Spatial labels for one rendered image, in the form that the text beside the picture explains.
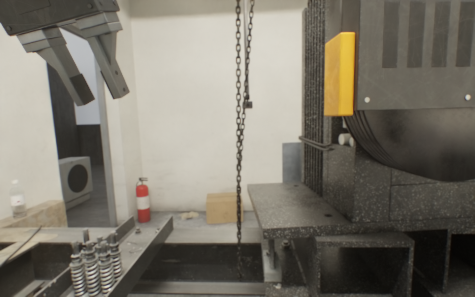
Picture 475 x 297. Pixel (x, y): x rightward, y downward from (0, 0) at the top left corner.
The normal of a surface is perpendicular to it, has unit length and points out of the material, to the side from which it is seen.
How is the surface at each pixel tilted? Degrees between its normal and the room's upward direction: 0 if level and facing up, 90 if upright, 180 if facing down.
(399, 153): 90
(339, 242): 90
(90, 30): 113
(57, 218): 90
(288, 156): 90
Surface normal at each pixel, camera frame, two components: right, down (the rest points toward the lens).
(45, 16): -0.08, 0.51
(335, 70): -1.00, 0.04
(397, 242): -0.05, 0.12
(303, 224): -0.03, -0.99
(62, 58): 0.98, -0.14
